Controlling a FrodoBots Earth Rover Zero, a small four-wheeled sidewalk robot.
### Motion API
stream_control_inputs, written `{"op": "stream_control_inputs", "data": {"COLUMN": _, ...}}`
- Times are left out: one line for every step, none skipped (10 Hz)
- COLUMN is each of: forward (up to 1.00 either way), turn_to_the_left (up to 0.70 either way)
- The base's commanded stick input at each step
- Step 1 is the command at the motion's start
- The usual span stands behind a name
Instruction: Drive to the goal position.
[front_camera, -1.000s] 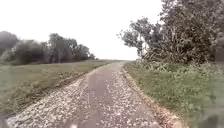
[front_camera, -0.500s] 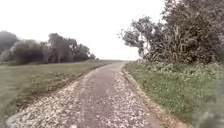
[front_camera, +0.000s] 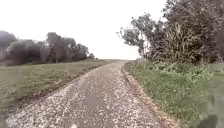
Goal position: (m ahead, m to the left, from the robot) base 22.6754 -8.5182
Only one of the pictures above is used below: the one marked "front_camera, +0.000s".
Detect grey gravel path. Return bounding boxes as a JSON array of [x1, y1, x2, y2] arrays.
[[4, 60, 165, 128]]

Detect row of dark trees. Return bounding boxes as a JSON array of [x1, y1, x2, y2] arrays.
[[0, 30, 96, 66]]

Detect row of leafy trees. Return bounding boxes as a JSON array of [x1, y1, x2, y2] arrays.
[[116, 0, 224, 66]]

